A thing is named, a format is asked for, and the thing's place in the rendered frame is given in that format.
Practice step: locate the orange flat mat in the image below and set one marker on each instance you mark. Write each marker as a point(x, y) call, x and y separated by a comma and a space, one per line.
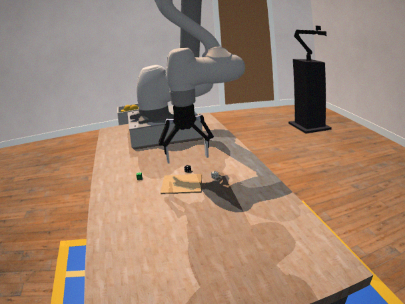
point(182, 183)

